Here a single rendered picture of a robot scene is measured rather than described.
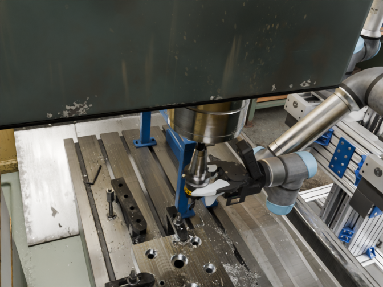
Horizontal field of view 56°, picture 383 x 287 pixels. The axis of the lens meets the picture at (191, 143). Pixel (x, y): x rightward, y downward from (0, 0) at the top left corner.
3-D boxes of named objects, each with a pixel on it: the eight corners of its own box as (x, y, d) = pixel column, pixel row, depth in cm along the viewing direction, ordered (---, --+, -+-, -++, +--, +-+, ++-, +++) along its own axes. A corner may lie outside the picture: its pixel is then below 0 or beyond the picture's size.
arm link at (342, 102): (368, 45, 102) (236, 153, 112) (396, 61, 94) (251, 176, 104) (379, 70, 110) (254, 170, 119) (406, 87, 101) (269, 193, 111)
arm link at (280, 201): (277, 189, 111) (286, 162, 105) (296, 215, 103) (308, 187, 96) (255, 192, 109) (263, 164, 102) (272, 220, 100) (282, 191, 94)
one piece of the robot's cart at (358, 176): (356, 169, 154) (364, 154, 149) (372, 183, 148) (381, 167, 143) (341, 173, 151) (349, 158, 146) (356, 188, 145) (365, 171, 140)
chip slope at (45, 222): (186, 142, 212) (190, 104, 197) (244, 231, 162) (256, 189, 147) (22, 169, 180) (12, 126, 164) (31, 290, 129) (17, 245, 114)
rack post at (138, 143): (153, 138, 165) (156, 79, 147) (157, 144, 161) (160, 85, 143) (132, 141, 161) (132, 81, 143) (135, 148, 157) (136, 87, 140)
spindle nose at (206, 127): (158, 105, 77) (161, 52, 70) (226, 100, 82) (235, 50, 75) (178, 149, 65) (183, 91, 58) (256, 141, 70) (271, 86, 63)
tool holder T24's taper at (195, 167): (185, 165, 83) (188, 142, 79) (203, 164, 84) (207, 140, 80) (191, 179, 79) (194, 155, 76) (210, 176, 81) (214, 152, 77)
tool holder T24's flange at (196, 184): (180, 172, 85) (180, 164, 83) (204, 169, 87) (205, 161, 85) (187, 190, 80) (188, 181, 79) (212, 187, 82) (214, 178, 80)
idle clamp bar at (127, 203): (123, 189, 136) (123, 176, 132) (149, 240, 118) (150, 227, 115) (110, 192, 134) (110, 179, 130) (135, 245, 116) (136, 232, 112)
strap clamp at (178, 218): (172, 226, 124) (175, 196, 115) (186, 257, 114) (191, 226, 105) (163, 229, 122) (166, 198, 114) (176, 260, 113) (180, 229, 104)
